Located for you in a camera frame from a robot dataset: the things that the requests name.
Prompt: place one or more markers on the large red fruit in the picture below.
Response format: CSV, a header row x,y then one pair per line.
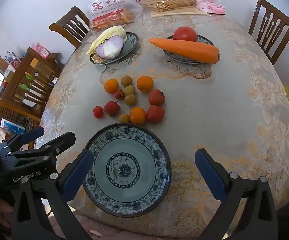
x,y
111,108

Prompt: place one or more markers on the small red apple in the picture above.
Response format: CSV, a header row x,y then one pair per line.
x,y
156,97
155,114

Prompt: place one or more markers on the red cherry tomato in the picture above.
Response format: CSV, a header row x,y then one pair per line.
x,y
119,94
98,111

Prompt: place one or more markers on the large red tomato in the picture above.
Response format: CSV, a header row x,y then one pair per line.
x,y
184,33

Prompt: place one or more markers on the pink packets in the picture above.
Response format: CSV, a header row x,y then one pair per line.
x,y
40,50

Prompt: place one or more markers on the pink packet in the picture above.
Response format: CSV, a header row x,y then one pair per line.
x,y
210,6

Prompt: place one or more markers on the red printed plastic bag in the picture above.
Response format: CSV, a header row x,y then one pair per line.
x,y
109,12

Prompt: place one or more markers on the wooden cutting board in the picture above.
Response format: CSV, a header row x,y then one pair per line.
x,y
184,12

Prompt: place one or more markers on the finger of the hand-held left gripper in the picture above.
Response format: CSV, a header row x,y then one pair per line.
x,y
59,141
32,133

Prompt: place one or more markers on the blue cardboard box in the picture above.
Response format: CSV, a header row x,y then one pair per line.
x,y
12,127

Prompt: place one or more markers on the wooden shelf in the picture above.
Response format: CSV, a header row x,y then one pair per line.
x,y
17,106

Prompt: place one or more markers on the dark wooden chair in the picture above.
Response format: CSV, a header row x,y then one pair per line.
x,y
278,11
55,26

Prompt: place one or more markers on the large blue floral plate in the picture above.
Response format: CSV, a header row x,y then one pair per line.
x,y
124,170

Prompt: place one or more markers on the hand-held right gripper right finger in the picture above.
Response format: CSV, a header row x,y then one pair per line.
x,y
209,175

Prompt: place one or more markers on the halved red onion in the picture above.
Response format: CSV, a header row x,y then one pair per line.
x,y
110,47

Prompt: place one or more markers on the small blue patterned plate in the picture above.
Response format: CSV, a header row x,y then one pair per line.
x,y
177,57
131,42

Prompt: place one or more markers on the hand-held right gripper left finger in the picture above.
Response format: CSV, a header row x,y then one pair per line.
x,y
78,175

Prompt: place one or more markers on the orange carrot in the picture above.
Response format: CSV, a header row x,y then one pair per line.
x,y
189,50

